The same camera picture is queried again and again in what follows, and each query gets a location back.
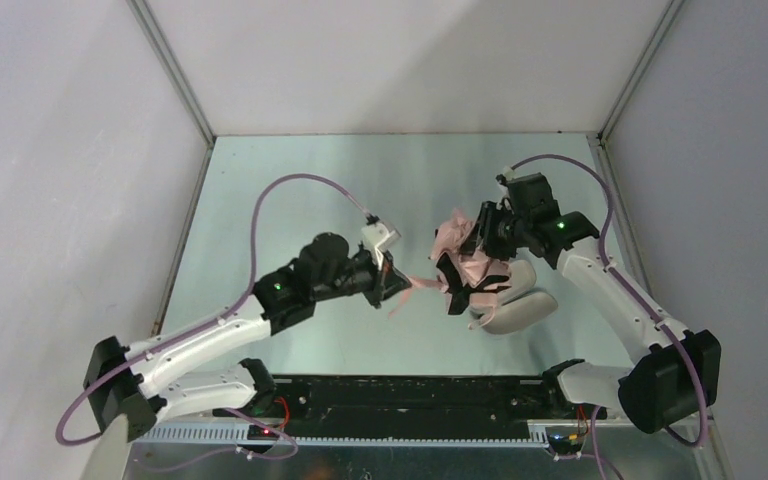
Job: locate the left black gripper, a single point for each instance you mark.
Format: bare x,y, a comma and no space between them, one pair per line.
379,281

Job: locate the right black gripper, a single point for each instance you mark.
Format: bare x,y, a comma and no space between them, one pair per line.
485,232

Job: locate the pink folding umbrella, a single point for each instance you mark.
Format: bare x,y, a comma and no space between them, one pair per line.
448,238

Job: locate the white oval storage case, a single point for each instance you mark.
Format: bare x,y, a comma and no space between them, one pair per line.
520,306

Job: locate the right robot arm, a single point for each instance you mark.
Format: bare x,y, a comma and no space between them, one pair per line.
636,331

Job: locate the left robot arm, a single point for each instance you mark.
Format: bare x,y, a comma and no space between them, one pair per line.
160,378

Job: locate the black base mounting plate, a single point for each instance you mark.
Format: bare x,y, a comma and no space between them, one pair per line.
424,408

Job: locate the right controller board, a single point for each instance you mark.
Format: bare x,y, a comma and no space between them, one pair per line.
565,446

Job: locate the controller board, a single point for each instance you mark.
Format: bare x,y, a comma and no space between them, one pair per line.
256,433
565,446

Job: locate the left controller board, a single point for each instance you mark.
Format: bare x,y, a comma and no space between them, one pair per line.
256,433

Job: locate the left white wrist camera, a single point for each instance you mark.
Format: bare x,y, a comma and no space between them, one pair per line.
377,238

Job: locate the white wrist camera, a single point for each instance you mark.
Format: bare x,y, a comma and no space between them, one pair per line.
377,238
506,175

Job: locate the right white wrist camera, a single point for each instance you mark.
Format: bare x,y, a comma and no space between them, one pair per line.
506,175

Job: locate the aluminium frame rail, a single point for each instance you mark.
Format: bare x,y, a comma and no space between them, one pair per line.
399,408

